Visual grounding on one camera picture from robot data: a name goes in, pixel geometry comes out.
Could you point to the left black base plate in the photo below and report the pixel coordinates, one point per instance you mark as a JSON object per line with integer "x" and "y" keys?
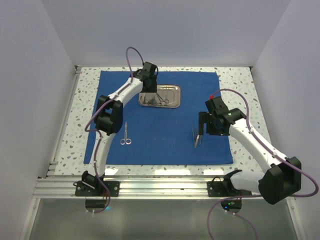
{"x": 112, "y": 188}

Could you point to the broad steel tweezers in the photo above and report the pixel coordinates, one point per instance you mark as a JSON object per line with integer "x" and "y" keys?
{"x": 196, "y": 140}

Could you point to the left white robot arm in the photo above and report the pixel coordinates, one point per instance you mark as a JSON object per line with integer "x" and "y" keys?
{"x": 106, "y": 122}

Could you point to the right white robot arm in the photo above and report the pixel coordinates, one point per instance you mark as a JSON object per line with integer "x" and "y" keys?
{"x": 280, "y": 176}

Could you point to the aluminium front rail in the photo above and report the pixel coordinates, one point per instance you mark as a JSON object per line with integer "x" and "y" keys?
{"x": 184, "y": 187}

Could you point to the steel surgical forceps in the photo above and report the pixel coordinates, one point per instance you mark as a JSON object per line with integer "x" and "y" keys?
{"x": 150, "y": 99}

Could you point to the aluminium left side rail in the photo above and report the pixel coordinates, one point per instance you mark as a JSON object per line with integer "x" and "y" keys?
{"x": 53, "y": 159}

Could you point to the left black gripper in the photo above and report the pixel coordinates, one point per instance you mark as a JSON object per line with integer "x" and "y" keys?
{"x": 153, "y": 88}

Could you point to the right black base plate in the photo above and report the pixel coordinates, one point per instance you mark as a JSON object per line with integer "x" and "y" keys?
{"x": 219, "y": 187}

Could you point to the steel surgical scissors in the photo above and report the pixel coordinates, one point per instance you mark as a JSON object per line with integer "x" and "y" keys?
{"x": 125, "y": 140}

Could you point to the blue surgical drape cloth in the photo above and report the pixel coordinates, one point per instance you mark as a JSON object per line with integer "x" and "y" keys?
{"x": 163, "y": 136}

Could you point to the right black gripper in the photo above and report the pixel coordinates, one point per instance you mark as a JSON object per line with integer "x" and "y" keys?
{"x": 205, "y": 118}

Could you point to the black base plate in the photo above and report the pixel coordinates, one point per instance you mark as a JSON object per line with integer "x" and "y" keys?
{"x": 219, "y": 187}
{"x": 112, "y": 188}

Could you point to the aluminium rail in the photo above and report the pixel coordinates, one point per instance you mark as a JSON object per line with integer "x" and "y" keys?
{"x": 53, "y": 159}
{"x": 184, "y": 187}

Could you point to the silver instrument tray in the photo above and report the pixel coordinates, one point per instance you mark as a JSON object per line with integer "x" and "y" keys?
{"x": 166, "y": 91}

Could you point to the steel hemostat clamp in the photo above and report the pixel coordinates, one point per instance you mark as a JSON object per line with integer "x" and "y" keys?
{"x": 161, "y": 101}

